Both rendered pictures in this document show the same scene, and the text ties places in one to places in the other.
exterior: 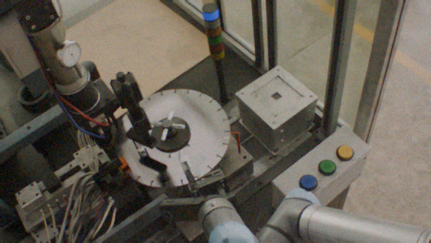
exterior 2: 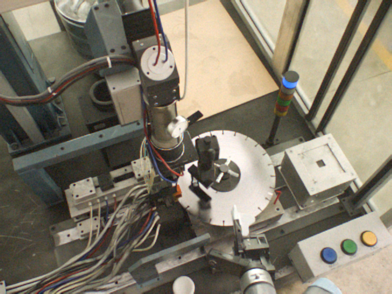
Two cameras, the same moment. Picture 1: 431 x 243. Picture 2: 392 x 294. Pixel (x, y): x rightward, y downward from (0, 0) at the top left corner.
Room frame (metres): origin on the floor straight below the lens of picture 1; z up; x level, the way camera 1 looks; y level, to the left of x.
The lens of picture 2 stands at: (0.19, 0.16, 2.11)
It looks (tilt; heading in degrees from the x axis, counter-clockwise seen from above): 62 degrees down; 8
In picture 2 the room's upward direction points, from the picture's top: straight up
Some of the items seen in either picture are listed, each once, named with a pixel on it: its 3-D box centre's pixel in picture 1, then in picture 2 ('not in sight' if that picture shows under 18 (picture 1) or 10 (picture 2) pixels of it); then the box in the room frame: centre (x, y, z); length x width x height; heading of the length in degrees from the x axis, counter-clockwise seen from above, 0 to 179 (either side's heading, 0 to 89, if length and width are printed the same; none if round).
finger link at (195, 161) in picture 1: (193, 161); (243, 219); (0.53, 0.07, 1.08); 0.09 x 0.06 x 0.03; 13
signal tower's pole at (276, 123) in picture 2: (221, 79); (274, 128); (0.97, -0.03, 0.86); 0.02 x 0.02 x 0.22
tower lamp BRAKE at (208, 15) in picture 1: (210, 11); (290, 79); (0.97, -0.03, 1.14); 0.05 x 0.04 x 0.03; 28
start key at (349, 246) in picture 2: (327, 168); (349, 247); (0.55, -0.26, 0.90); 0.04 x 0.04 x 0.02
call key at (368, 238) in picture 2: (345, 153); (368, 238); (0.58, -0.32, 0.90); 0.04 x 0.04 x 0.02
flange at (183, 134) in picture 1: (169, 131); (223, 173); (0.71, 0.14, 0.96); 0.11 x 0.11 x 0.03
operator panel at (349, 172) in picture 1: (321, 177); (338, 248); (0.56, -0.26, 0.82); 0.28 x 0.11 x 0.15; 118
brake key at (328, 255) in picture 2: (308, 183); (328, 255); (0.51, -0.20, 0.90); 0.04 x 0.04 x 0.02
